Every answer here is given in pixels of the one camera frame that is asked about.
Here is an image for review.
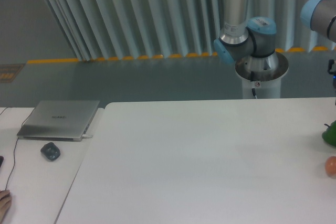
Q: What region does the person's bare hand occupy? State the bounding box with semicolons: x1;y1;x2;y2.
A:
0;190;12;221

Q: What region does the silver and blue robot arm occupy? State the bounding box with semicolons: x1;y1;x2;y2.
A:
213;0;335;63

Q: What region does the green pepper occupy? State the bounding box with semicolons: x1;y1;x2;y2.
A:
322;121;336;147

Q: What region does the black device at edge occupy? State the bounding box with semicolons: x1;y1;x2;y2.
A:
0;156;4;168

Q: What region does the silver closed laptop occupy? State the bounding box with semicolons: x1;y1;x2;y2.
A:
17;100;99;142

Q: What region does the white pleated curtain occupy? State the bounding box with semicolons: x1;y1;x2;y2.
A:
46;0;335;61

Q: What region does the orange round fruit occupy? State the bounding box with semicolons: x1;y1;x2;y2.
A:
324;156;336;176

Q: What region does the thin black cable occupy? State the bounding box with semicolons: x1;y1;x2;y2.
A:
0;106;34;191

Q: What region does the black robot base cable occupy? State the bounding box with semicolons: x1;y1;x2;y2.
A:
249;70;258;100

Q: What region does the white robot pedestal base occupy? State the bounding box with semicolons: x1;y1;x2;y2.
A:
235;52;289;99

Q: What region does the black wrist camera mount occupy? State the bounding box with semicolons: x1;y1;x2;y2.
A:
327;59;336;90

